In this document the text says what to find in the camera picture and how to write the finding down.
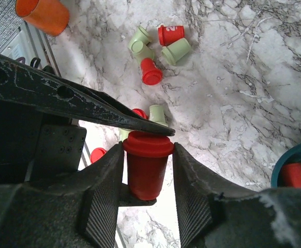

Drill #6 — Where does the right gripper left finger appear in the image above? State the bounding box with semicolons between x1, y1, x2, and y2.
0;143;124;247

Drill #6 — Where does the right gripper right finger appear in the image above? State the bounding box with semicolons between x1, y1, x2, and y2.
173;143;301;247

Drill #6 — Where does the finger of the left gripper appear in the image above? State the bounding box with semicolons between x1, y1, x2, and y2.
0;54;175;136
118;182;158;207

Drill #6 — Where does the orange plastic bowl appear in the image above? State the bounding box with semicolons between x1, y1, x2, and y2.
15;0;70;36

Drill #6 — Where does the red coffee capsule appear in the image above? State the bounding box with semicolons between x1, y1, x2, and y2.
132;108;148;119
140;58;163;86
123;131;174;200
158;25;185;46
90;147;107;163
280;163;301;188

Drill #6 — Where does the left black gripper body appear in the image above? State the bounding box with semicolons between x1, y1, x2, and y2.
0;49;88;185

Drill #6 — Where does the teal plastic storage basket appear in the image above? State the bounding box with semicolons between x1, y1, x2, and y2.
270;143;301;188

